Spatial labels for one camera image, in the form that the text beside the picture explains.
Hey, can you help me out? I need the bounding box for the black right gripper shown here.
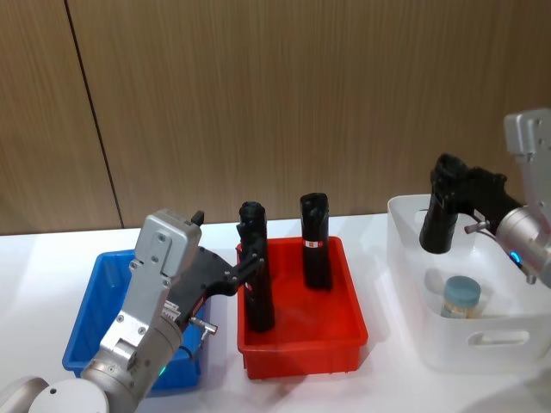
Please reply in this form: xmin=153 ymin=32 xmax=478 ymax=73
xmin=430 ymin=165 xmax=524 ymax=227

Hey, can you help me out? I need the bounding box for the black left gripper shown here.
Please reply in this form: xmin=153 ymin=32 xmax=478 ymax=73
xmin=165 ymin=221 xmax=265 ymax=335

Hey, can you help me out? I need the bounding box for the red plastic bin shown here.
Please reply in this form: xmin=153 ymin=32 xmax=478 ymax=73
xmin=235 ymin=235 xmax=370 ymax=381

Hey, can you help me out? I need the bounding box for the clear jar with blue lid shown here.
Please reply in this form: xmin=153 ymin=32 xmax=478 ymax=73
xmin=439 ymin=275 xmax=482 ymax=321

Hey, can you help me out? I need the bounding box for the blue plastic bin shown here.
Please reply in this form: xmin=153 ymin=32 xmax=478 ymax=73
xmin=62 ymin=250 xmax=213 ymax=393

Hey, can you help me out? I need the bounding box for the white plastic basket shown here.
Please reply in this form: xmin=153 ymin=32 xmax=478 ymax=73
xmin=386 ymin=194 xmax=551 ymax=375

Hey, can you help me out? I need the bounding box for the thin cable with silver plug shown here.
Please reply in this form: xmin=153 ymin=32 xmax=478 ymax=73
xmin=176 ymin=316 xmax=220 ymax=367
xmin=463 ymin=219 xmax=500 ymax=238

